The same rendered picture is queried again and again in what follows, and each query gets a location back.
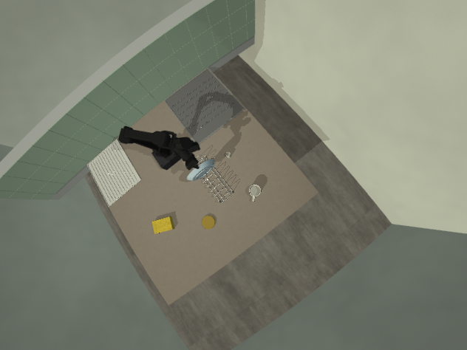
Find yellow sponge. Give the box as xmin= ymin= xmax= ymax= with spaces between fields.
xmin=152 ymin=216 xmax=174 ymax=234

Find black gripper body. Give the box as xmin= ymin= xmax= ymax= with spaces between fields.
xmin=176 ymin=150 xmax=198 ymax=170

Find beige ribbed draining mat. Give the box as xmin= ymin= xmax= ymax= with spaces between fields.
xmin=87 ymin=139 xmax=142 ymax=207

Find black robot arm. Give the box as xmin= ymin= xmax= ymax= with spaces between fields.
xmin=118 ymin=126 xmax=200 ymax=158

